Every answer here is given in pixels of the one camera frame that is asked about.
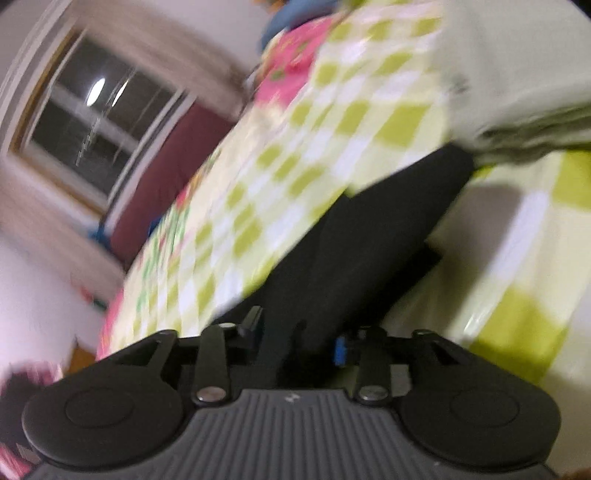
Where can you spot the barred window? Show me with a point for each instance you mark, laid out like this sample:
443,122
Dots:
92,124

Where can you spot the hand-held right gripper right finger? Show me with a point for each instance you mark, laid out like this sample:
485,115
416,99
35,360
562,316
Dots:
342,350

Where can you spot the checkered floral bed sheet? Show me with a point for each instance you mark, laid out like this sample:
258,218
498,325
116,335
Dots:
369,115

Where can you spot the pale grey cloth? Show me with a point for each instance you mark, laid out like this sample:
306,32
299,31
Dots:
521,78

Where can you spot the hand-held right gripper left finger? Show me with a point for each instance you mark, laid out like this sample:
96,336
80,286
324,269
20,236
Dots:
211,364

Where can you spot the blue pillow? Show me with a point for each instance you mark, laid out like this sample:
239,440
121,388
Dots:
291,18

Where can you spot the dark red headboard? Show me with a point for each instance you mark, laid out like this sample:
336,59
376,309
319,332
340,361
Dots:
161,184

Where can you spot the black pants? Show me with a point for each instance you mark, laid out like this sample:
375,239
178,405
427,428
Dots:
369,240

